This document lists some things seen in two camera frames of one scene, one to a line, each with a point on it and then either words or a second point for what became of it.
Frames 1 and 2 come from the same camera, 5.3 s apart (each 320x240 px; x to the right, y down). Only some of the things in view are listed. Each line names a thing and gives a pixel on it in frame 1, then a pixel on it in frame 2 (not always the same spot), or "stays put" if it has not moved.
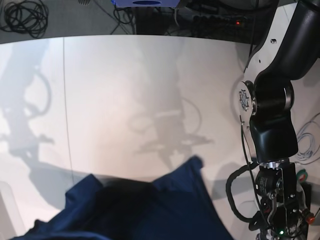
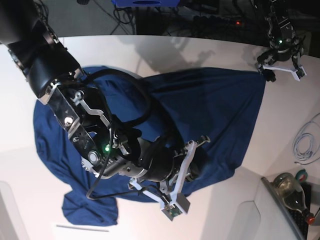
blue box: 145,3 stays put
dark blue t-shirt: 180,206 → 219,109
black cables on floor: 125,15 stays put
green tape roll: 302,175 stays put
